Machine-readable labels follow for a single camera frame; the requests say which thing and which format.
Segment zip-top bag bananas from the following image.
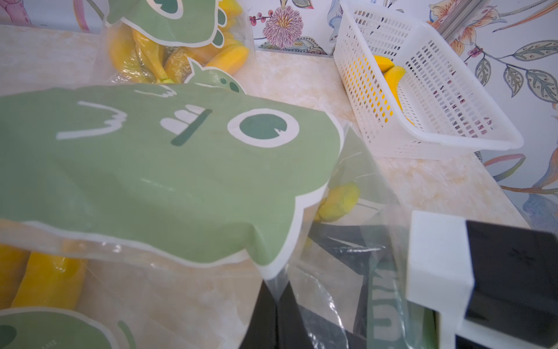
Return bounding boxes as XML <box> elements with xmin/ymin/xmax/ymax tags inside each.
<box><xmin>1</xmin><ymin>84</ymin><xmax>436</xmax><ymax>348</ymax></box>
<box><xmin>0</xmin><ymin>243</ymin><xmax>136</xmax><ymax>349</ymax></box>
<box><xmin>92</xmin><ymin>1</ymin><xmax>257</xmax><ymax>86</ymax></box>

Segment white plastic basket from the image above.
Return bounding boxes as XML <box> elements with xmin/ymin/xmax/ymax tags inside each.
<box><xmin>334</xmin><ymin>1</ymin><xmax>524</xmax><ymax>160</ymax></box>

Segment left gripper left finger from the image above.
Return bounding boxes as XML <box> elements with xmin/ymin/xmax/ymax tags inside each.
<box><xmin>239</xmin><ymin>282</ymin><xmax>278</xmax><ymax>349</ymax></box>

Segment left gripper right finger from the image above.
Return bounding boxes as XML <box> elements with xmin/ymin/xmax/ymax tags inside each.
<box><xmin>276</xmin><ymin>283</ymin><xmax>313</xmax><ymax>349</ymax></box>

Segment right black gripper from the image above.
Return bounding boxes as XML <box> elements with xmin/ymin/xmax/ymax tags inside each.
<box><xmin>455</xmin><ymin>220</ymin><xmax>557</xmax><ymax>348</ymax></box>

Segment yellow banana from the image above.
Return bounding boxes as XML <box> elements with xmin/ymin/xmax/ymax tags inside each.
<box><xmin>374</xmin><ymin>55</ymin><xmax>395</xmax><ymax>74</ymax></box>
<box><xmin>381</xmin><ymin>65</ymin><xmax>405</xmax><ymax>108</ymax></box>

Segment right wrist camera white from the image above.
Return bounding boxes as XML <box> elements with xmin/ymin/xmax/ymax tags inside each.
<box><xmin>406</xmin><ymin>211</ymin><xmax>475</xmax><ymax>348</ymax></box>

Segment right corner aluminium post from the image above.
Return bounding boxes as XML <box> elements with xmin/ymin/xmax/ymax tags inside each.
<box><xmin>437</xmin><ymin>0</ymin><xmax>491</xmax><ymax>43</ymax></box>

